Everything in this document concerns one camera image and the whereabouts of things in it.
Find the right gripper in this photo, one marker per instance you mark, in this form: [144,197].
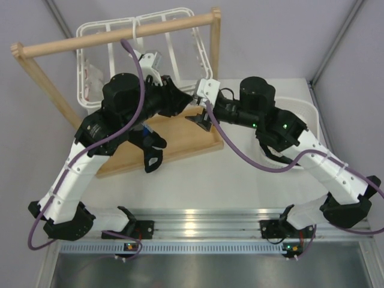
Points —
[204,120]

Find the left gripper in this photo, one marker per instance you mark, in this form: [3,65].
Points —
[174,99]

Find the white plastic clip hanger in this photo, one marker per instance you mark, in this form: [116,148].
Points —
[184,56]

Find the black blue sports sock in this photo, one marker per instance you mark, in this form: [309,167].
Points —
[151,143]

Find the white sock with red trim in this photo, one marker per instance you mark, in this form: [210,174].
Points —
[93,83]

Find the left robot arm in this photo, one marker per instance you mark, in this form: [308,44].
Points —
[128,102]

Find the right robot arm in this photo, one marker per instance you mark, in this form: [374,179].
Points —
[347,201]

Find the wooden hanger rack stand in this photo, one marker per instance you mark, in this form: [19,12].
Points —
[185,139]

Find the white perforated sock basket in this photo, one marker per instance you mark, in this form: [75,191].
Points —
[306,112]

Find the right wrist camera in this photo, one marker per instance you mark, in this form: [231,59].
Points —
[208,88]

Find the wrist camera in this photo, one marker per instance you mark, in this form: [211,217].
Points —
[149,63]
[208,88]

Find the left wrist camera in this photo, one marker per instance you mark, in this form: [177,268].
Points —
[149,63]

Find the aluminium mounting rail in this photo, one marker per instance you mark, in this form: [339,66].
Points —
[176,224]

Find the white slotted cable duct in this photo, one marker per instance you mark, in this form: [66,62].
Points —
[163,247]

